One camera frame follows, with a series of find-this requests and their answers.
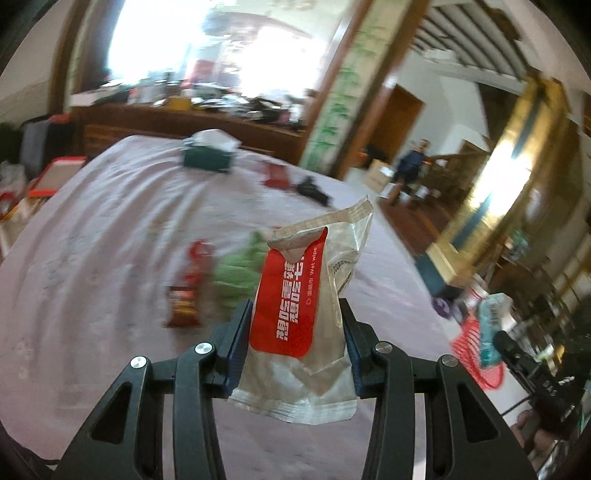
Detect dark jacket on railing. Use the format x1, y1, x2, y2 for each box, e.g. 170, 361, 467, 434
394, 150, 427, 184

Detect pink floral tablecloth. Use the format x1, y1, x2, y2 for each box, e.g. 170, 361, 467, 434
1, 136, 450, 479

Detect red label wet wipe pack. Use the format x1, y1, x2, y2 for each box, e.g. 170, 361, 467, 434
229, 198, 374, 425

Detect red candy wrapper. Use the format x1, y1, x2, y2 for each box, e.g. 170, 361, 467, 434
183, 240, 213, 288

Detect red plastic mesh basket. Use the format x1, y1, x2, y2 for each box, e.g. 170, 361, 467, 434
451, 315, 505, 391

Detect brown wooden door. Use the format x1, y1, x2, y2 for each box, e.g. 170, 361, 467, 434
367, 86, 424, 162

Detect wooden sideboard with clutter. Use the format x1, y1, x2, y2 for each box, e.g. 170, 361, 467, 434
70, 87, 303, 165

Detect white medicine carton box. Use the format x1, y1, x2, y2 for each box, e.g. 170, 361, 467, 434
477, 293, 515, 369

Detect cardboard box by stairs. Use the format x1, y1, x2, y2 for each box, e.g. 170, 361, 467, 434
363, 159, 394, 194

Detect red flat packet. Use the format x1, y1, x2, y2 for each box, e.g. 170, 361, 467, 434
263, 162, 291, 190

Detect dark red snack wrapper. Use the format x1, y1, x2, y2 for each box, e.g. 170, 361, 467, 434
166, 286, 200, 328

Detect dark green tissue box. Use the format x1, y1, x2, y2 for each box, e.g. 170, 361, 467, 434
182, 129, 242, 174

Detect person right hand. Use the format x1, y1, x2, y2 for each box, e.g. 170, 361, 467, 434
511, 409, 562, 472

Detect gold and black pillar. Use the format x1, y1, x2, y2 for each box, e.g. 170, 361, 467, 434
416, 76, 583, 298

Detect wooden staircase railing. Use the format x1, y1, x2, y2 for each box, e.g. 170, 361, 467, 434
386, 138, 491, 218

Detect green fluffy towel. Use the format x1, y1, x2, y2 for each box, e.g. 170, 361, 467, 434
212, 231, 269, 317

